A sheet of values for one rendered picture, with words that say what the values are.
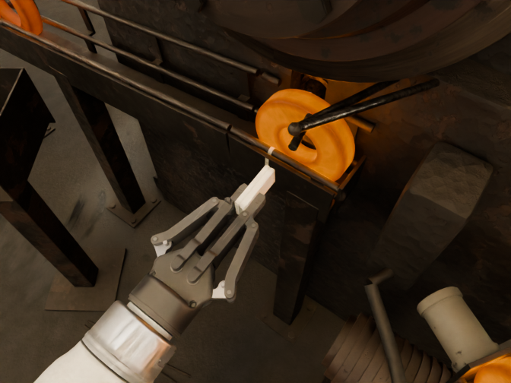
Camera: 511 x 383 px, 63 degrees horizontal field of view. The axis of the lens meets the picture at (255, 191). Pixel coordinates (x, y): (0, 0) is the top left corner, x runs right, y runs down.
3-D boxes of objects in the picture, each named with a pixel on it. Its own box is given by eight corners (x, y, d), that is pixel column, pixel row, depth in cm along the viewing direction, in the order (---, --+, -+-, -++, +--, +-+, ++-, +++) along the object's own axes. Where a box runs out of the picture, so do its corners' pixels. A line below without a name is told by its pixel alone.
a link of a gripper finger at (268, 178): (238, 205, 52) (242, 208, 52) (270, 166, 55) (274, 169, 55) (240, 216, 55) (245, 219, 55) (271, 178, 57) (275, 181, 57)
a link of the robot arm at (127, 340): (156, 394, 48) (189, 349, 50) (131, 387, 40) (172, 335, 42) (101, 345, 51) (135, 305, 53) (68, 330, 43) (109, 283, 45)
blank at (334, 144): (261, 73, 59) (247, 86, 58) (361, 108, 52) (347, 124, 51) (271, 149, 71) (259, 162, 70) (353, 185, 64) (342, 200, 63)
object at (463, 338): (448, 300, 58) (464, 280, 53) (491, 363, 53) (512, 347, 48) (411, 314, 57) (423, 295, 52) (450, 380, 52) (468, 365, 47)
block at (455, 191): (389, 221, 74) (439, 131, 53) (432, 245, 71) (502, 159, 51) (360, 267, 69) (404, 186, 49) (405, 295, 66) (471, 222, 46)
